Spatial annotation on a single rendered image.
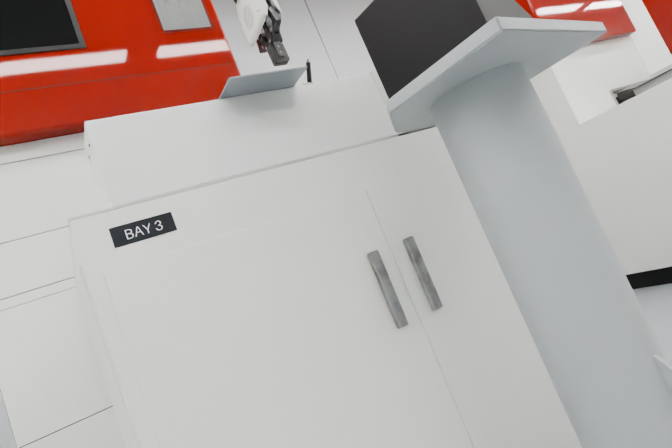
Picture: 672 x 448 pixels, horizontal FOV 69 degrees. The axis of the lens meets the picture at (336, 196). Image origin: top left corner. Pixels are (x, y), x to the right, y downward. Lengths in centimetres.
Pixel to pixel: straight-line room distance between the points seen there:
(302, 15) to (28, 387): 323
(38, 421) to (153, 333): 67
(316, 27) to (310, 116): 308
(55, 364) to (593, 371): 112
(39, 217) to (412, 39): 102
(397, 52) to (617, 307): 51
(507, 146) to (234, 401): 54
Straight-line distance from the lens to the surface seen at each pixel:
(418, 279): 93
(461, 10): 79
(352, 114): 98
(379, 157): 96
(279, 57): 102
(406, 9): 85
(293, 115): 92
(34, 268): 141
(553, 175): 77
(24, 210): 144
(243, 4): 108
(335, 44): 398
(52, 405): 138
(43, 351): 138
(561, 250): 76
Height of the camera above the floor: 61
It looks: 8 degrees up
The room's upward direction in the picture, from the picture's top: 22 degrees counter-clockwise
